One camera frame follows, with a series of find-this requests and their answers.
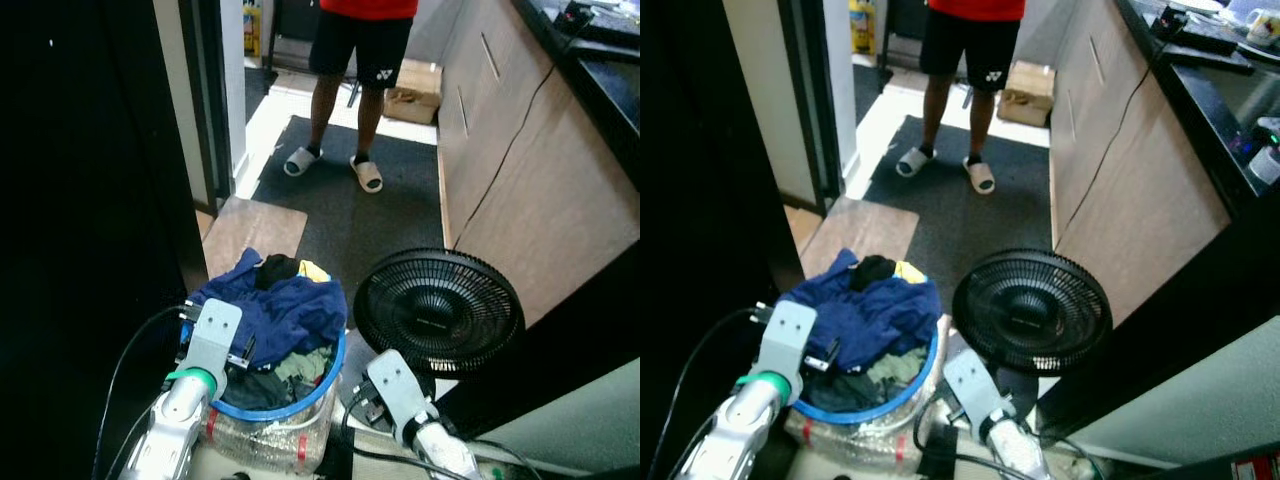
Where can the dark blue garment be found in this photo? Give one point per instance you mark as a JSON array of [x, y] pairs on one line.
[[280, 315], [870, 315]]

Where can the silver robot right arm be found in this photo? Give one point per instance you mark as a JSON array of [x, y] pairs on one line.
[[1020, 455], [445, 455]]

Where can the grey green clothes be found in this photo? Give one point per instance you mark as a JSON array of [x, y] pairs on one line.
[[890, 370], [290, 370]]

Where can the grey washing machine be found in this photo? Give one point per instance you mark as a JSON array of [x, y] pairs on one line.
[[580, 430], [1180, 410]]

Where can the bubble-wrapped box with red tape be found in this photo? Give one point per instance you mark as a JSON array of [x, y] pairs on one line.
[[270, 445], [870, 440]]

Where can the yellow cloth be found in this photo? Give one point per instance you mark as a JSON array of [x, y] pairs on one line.
[[910, 270], [315, 270]]

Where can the black floor fan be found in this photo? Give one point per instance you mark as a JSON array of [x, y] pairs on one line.
[[1032, 310], [437, 310]]

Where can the dark floor mat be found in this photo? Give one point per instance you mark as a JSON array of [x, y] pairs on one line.
[[340, 220], [950, 225]]

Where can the pale slipper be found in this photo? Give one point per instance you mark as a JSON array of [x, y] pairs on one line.
[[980, 178], [300, 162], [368, 177], [912, 162]]

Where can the wooden cabinet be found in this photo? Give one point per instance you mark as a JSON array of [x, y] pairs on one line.
[[1130, 180], [540, 180]]

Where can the brown cardboard box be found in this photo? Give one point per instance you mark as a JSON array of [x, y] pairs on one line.
[[415, 95], [1028, 95]]

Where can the yellow bottle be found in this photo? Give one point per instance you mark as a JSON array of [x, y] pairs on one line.
[[252, 30], [861, 28]]

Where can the person in black shorts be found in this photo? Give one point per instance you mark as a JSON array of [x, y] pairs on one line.
[[975, 40], [360, 40]]

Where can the black countertop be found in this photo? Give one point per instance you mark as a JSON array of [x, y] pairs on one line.
[[1215, 100], [610, 90]]

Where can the white bottle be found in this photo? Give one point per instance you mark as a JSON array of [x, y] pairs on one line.
[[1265, 165]]

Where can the black counter device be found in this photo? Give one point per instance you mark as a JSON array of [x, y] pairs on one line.
[[575, 15], [1170, 22]]

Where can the white mug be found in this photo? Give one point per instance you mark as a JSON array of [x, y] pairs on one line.
[[1265, 28]]

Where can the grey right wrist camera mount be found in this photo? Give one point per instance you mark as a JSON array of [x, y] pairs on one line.
[[972, 385], [395, 390]]

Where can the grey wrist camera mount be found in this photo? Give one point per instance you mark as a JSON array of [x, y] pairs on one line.
[[972, 385], [395, 390], [790, 330], [215, 330]]

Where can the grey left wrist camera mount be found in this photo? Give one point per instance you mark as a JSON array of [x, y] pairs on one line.
[[790, 330], [215, 330]]

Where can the pale door frame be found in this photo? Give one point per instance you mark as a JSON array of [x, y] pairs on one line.
[[205, 90], [800, 90]]

